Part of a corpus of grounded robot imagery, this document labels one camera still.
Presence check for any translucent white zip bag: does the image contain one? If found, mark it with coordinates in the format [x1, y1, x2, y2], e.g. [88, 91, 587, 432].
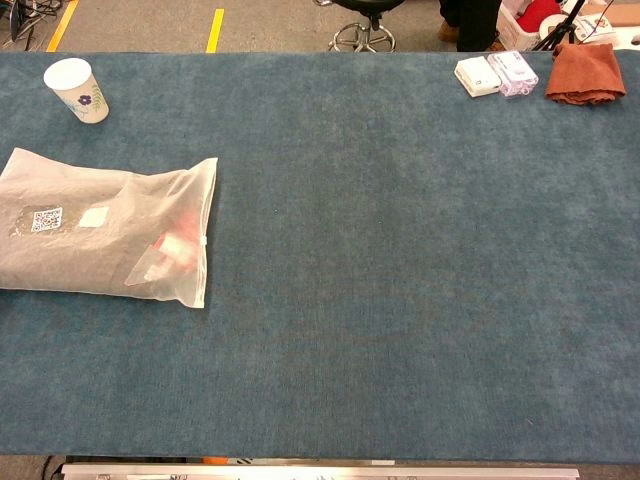
[0, 147, 219, 310]

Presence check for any white paper cup, flower print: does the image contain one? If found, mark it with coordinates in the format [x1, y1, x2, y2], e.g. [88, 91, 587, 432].
[43, 57, 110, 124]

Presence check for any blue felt table mat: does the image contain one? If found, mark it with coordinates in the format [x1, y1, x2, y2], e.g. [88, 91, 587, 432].
[0, 49, 640, 458]

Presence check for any black stool with chrome base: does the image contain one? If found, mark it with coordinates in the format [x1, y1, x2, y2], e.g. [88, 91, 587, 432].
[314, 0, 407, 53]

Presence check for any small white box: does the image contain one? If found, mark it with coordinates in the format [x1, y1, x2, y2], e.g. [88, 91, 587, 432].
[453, 55, 502, 98]

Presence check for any person in black trousers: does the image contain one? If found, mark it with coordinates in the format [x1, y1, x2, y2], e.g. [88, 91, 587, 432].
[437, 0, 506, 53]

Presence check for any folded brown cloth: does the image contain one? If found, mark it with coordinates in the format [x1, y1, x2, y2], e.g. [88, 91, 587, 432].
[544, 42, 627, 107]

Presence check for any black tripod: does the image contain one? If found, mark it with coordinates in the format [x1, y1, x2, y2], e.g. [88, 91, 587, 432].
[531, 0, 587, 52]

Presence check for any white printed carton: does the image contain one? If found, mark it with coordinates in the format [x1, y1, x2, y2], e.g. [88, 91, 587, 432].
[573, 12, 619, 45]

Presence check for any brown cardboard sheet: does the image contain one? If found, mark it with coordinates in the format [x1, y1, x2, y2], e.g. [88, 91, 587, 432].
[582, 0, 640, 28]

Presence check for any aluminium rail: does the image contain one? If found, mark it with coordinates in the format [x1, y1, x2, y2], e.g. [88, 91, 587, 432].
[59, 462, 581, 480]

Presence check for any clear packet of hair ties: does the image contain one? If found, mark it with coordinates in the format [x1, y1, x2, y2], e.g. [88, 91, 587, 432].
[486, 50, 540, 99]

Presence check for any black cables bundle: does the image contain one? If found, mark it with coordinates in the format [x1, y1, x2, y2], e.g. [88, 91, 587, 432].
[0, 0, 64, 46]

